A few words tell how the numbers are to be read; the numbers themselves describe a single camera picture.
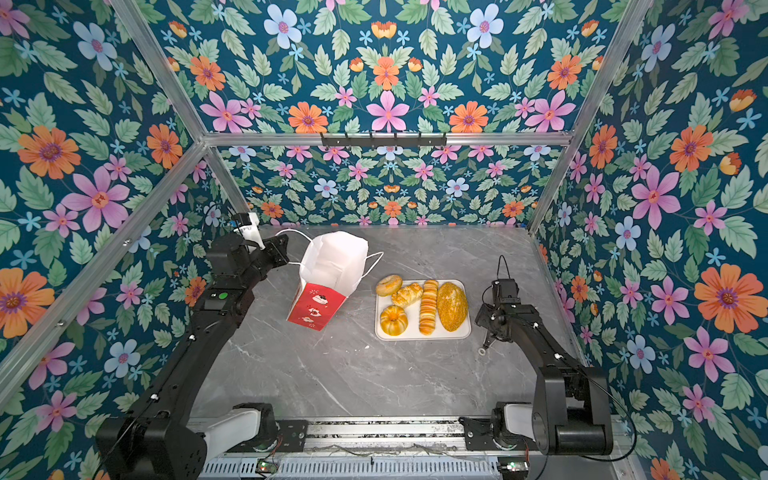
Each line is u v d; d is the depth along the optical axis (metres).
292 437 0.73
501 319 0.64
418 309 0.96
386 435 0.75
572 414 0.41
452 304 0.92
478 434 0.73
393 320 0.91
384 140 0.92
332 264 0.99
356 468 0.70
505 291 0.71
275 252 0.66
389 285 0.96
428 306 0.95
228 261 0.54
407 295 0.95
